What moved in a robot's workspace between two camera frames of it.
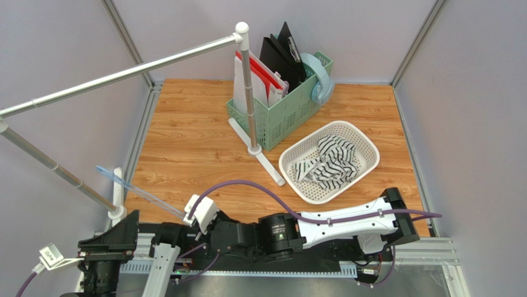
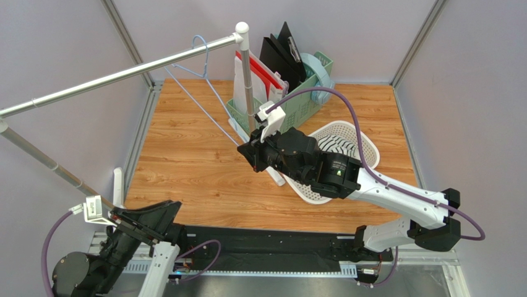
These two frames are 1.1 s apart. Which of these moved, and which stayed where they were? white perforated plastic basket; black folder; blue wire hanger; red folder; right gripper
Moved: right gripper; blue wire hanger
Stayed: red folder; white perforated plastic basket; black folder
